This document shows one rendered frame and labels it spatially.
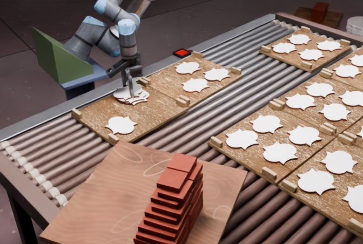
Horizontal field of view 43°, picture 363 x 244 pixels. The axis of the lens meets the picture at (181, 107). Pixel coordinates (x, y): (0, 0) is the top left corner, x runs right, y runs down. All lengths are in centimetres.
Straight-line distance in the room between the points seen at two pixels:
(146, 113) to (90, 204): 70
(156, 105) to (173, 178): 91
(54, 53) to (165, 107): 67
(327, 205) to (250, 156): 36
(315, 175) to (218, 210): 47
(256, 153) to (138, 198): 57
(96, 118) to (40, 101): 207
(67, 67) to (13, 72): 222
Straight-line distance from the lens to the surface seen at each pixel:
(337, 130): 206
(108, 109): 214
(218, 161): 184
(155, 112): 209
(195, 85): 227
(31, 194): 174
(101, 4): 211
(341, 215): 167
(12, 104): 416
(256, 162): 181
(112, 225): 144
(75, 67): 252
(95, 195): 154
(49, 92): 423
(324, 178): 178
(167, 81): 233
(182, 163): 132
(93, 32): 253
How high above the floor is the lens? 209
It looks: 33 degrees down
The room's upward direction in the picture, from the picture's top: 1 degrees counter-clockwise
